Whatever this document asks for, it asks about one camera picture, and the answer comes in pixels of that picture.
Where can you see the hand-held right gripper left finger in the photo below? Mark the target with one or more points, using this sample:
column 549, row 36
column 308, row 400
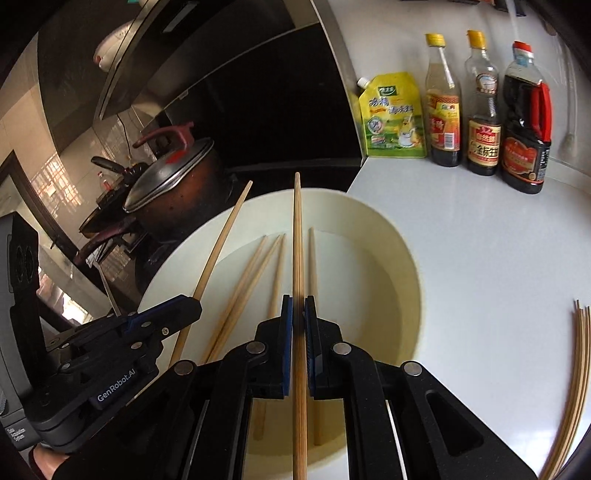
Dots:
column 287, row 341

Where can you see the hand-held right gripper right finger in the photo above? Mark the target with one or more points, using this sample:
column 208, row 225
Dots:
column 310, row 346

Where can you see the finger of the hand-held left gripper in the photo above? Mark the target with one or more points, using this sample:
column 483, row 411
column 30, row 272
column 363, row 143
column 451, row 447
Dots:
column 171, row 314
column 120, row 362

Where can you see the bamboo chopstick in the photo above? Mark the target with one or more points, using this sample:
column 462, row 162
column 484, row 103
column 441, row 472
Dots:
column 298, row 254
column 221, row 240
column 240, row 286
column 258, row 281

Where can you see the white round plastic basin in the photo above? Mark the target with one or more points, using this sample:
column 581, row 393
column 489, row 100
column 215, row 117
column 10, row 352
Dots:
column 369, row 277

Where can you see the bundle of bamboo chopsticks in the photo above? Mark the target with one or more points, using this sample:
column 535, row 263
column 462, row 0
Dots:
column 579, row 369

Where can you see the person's left hand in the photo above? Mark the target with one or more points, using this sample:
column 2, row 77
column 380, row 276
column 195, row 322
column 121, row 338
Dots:
column 44, row 466

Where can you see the gas stove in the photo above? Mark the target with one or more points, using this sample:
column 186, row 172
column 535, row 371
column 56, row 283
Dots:
column 138, row 258

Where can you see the dark red cooking pot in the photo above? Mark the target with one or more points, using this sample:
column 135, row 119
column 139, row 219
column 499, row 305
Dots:
column 194, row 203

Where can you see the black frying pan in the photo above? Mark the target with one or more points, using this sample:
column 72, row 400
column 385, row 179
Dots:
column 115, row 194

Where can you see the yellow green seasoning pouch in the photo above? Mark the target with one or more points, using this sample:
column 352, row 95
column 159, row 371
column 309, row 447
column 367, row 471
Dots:
column 395, row 120

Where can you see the yellow cap vinegar bottle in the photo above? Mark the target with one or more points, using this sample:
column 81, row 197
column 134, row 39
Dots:
column 444, row 120

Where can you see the black range hood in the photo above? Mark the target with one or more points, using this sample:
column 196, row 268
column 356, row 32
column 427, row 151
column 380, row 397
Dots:
column 184, row 46

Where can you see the clear soy sauce bottle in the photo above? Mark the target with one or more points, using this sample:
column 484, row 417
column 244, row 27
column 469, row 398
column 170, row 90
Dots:
column 484, row 129

